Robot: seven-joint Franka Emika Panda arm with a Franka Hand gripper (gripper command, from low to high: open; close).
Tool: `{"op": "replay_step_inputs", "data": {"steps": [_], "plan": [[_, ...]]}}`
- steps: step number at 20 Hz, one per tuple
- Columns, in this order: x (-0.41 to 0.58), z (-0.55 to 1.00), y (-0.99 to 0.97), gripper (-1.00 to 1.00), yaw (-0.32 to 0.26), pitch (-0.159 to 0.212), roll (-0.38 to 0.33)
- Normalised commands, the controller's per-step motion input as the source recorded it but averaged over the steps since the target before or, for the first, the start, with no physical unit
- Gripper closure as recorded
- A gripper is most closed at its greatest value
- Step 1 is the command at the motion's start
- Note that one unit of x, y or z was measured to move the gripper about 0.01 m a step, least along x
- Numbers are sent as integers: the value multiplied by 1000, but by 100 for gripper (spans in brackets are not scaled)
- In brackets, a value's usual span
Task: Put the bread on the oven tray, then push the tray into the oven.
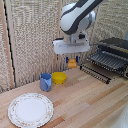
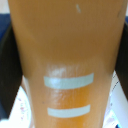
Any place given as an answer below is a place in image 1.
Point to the orange toy bread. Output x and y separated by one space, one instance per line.
72 64

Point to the woven folding screen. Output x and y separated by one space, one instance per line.
30 36

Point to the blue mug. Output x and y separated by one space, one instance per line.
45 82

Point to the yellow bowl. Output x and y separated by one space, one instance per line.
59 77

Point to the open toaster oven door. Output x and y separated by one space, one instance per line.
95 73

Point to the white floral-rimmed plate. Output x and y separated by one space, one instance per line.
30 110

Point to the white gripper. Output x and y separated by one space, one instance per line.
71 46

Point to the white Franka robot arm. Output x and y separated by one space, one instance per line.
78 16

